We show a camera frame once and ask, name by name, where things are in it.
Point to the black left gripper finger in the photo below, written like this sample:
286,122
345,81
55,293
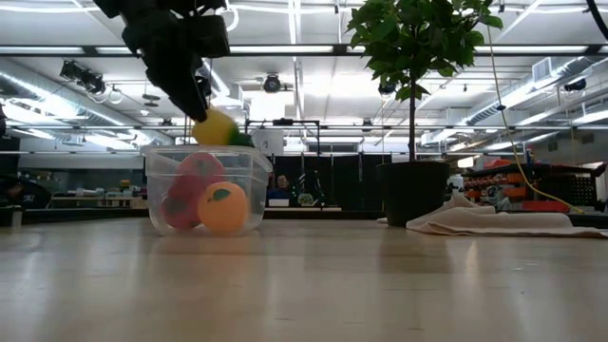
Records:
205,90
176,81

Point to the yellow toy fruit green top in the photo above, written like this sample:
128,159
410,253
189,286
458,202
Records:
216,128

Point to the orange toy orange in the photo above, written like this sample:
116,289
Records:
223,209

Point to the pink-red toy fruit green spots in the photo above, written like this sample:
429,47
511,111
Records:
180,209

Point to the clear plastic tupperware container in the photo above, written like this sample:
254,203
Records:
256,166

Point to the black ceiling spotlights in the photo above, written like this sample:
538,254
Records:
83,76

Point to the person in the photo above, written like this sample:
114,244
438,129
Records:
24,195
282,183

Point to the cluttered background workbench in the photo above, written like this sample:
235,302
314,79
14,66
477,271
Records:
95,195

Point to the black partition panels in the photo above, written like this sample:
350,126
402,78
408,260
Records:
342,180

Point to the green plant in black pot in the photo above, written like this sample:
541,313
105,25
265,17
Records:
413,47

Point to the beige cloth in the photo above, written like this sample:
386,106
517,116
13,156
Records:
499,223

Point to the shelf with orange bins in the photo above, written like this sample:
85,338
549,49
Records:
522,178

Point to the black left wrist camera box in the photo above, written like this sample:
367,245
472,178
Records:
211,35

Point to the round black ceiling camera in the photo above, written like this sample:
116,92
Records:
272,84

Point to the black gantry frame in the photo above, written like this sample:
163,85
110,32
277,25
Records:
285,122

